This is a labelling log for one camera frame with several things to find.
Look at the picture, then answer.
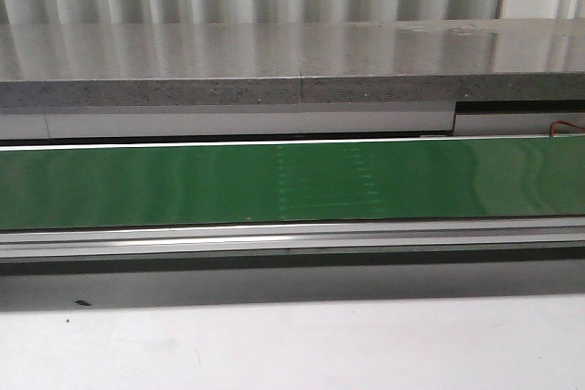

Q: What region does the grey speckled stone counter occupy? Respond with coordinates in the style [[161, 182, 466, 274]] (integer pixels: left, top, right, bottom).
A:
[[1, 19, 584, 108]]

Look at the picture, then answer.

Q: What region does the aluminium conveyor frame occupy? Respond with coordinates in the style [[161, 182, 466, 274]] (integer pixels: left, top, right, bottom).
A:
[[1, 139, 584, 275]]

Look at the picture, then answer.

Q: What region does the orange wire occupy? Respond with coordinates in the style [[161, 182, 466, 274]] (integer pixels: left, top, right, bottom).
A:
[[549, 120, 585, 138]]

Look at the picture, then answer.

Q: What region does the green conveyor belt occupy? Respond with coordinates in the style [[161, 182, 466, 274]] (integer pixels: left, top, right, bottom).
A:
[[1, 136, 584, 230]]

